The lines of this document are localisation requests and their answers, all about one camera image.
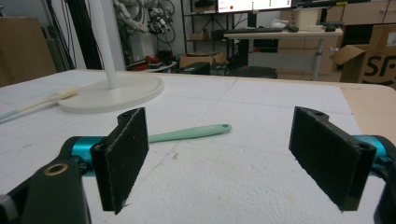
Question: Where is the small open cardboard box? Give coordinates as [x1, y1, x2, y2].
[178, 50, 227, 69]

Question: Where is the white round table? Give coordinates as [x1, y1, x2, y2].
[125, 60, 177, 74]

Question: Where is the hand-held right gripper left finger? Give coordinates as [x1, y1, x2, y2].
[90, 106, 150, 216]

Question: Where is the light wooden desk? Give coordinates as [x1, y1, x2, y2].
[223, 28, 344, 82]

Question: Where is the brown cardboard panel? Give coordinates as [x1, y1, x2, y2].
[0, 17, 58, 88]

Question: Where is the black metal frame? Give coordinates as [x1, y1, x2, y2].
[66, 0, 104, 70]

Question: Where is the bright computer monitor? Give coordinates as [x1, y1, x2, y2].
[216, 0, 293, 14]

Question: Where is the white grid mat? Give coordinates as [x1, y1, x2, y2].
[0, 68, 387, 224]

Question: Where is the wooden spoon green handle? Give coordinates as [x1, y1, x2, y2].
[0, 88, 79, 123]

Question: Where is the black metal shelf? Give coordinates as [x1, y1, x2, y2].
[181, 0, 238, 54]

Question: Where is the white hook rack stand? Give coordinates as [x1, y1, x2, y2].
[58, 0, 165, 115]

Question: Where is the printed cardboard box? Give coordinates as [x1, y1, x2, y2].
[329, 24, 396, 86]

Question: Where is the wooden spatula green handle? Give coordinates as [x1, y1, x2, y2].
[148, 123, 233, 144]

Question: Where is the black keyboard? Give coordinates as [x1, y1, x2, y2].
[228, 27, 284, 35]

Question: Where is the dark computer monitor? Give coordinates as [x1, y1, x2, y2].
[292, 0, 348, 8]

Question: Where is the white machine with cables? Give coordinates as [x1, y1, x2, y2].
[112, 0, 149, 35]

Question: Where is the black round stool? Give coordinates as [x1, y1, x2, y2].
[227, 65, 278, 79]

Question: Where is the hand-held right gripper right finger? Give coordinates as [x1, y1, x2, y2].
[288, 105, 377, 213]

